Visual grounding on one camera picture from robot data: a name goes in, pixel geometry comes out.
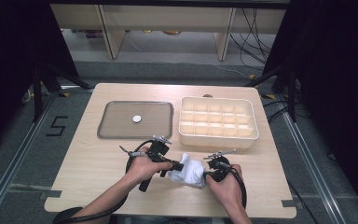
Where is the person's right hand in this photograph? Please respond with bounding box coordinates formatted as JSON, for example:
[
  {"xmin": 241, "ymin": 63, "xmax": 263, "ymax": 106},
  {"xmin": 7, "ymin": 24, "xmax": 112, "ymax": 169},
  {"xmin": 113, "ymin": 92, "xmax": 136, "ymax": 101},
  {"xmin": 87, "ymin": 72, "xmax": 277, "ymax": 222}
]
[{"xmin": 205, "ymin": 163, "xmax": 245, "ymax": 211}]

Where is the person's left hand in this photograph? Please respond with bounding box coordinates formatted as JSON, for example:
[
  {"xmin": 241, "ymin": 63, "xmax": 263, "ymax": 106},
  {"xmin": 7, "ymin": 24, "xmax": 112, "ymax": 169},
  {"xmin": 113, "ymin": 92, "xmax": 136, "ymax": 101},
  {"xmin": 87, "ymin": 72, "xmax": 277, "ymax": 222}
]
[{"xmin": 124, "ymin": 154, "xmax": 173, "ymax": 189}]

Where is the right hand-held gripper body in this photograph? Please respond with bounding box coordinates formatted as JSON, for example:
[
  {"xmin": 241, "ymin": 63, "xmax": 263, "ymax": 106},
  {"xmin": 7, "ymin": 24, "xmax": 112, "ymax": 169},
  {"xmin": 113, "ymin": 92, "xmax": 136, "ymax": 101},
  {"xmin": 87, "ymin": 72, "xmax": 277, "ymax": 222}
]
[{"xmin": 202, "ymin": 148, "xmax": 241, "ymax": 183}]

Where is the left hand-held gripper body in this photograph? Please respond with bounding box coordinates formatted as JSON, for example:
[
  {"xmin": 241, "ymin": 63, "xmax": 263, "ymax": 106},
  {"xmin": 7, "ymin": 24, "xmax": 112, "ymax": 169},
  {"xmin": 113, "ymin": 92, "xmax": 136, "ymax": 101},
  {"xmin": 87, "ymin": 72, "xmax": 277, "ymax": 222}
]
[{"xmin": 138, "ymin": 134, "xmax": 173, "ymax": 193}]

